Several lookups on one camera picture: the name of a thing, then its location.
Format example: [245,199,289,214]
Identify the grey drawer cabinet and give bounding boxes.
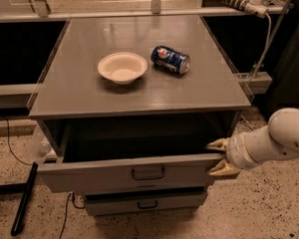
[27,14,252,217]

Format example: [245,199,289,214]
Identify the white power strip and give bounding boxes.
[220,0,268,18]

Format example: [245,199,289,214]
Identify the black floor cable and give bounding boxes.
[58,191,86,239]

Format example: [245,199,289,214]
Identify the blue pepsi can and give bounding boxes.
[150,46,190,75]

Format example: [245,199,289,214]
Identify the white paper bowl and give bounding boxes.
[98,52,148,85]

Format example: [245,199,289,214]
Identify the grey bottom drawer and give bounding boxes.
[85,187,206,216]

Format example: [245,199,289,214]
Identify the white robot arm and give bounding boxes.
[206,108,299,176]

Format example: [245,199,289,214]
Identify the grey top drawer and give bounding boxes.
[38,153,223,194]

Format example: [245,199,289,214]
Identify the black metal floor bar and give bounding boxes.
[10,162,38,236]

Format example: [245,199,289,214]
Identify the white power cable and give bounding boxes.
[247,13,272,82]

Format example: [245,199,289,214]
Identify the grey drawer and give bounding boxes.
[38,153,223,194]
[85,187,206,216]

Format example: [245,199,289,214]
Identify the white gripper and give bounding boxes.
[206,132,259,176]

